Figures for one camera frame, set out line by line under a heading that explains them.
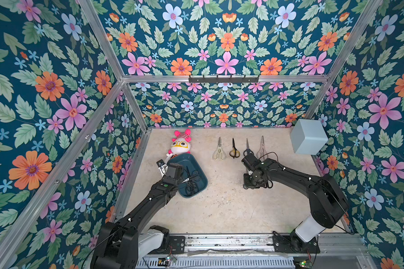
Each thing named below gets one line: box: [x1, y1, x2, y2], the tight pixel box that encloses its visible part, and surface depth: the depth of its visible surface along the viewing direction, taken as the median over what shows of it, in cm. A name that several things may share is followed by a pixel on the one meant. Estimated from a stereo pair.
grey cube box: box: [290, 118, 329, 156], surface depth 102 cm
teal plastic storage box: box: [167, 153, 209, 198], surface depth 95 cm
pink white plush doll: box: [164, 128, 192, 163], surface depth 104 cm
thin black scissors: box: [181, 165, 201, 184], surface depth 95 cm
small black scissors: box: [243, 137, 255, 157], surface depth 110 cm
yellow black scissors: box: [229, 137, 241, 159], surface depth 109 cm
